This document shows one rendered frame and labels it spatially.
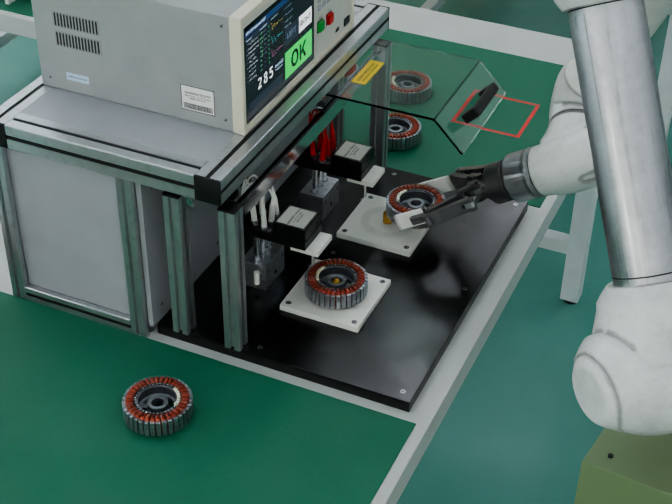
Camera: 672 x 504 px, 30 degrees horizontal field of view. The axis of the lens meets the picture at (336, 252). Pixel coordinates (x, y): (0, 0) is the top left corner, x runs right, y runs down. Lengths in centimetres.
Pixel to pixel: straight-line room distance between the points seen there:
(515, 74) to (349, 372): 115
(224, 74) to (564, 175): 60
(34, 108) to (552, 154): 87
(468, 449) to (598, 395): 138
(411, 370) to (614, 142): 60
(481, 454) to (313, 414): 107
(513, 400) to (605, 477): 136
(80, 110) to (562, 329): 172
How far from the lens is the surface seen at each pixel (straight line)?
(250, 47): 198
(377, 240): 236
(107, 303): 222
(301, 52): 217
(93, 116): 210
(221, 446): 199
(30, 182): 216
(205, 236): 227
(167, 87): 206
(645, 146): 169
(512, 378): 326
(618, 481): 185
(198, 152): 199
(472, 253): 236
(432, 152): 269
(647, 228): 170
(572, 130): 218
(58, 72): 218
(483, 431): 311
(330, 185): 243
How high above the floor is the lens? 215
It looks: 36 degrees down
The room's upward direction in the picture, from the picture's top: 1 degrees clockwise
